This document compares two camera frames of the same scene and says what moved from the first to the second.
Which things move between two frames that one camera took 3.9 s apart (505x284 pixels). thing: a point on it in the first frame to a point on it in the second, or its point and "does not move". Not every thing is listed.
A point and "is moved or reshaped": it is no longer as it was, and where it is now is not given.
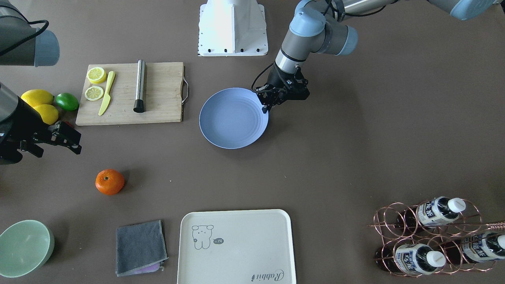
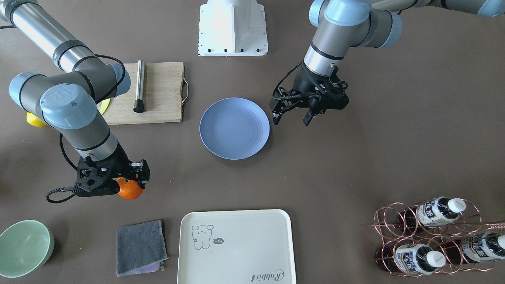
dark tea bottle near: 415,259 does not move
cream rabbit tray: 242,246 does not move
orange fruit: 109,182 is moved or reshaped
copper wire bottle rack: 440,235 does not move
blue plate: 232,118 is moved or reshaped
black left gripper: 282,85 to 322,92
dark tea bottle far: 464,248 does not move
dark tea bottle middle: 437,211 does not move
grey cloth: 140,248 does not move
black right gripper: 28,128 to 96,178
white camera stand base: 229,28 does not move
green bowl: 25,246 does not move
